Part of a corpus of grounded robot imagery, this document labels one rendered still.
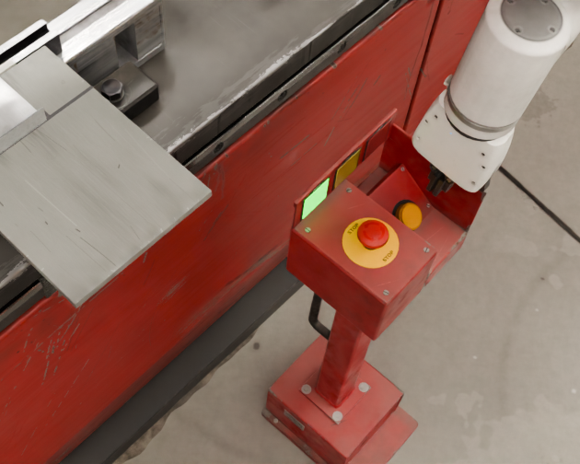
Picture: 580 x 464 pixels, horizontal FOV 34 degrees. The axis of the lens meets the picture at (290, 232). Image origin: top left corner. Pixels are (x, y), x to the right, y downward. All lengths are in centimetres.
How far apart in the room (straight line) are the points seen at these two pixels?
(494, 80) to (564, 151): 140
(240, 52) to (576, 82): 138
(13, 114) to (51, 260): 18
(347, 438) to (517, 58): 103
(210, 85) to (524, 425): 109
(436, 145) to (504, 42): 22
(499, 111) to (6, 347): 64
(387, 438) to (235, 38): 96
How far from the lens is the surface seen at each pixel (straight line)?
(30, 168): 100
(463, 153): 108
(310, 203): 118
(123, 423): 187
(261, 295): 196
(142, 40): 119
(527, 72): 94
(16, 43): 110
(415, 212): 130
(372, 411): 181
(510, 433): 199
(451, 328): 204
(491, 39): 93
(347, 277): 118
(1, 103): 105
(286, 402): 180
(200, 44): 124
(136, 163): 99
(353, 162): 122
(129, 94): 116
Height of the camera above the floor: 182
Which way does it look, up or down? 61 degrees down
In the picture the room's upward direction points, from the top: 7 degrees clockwise
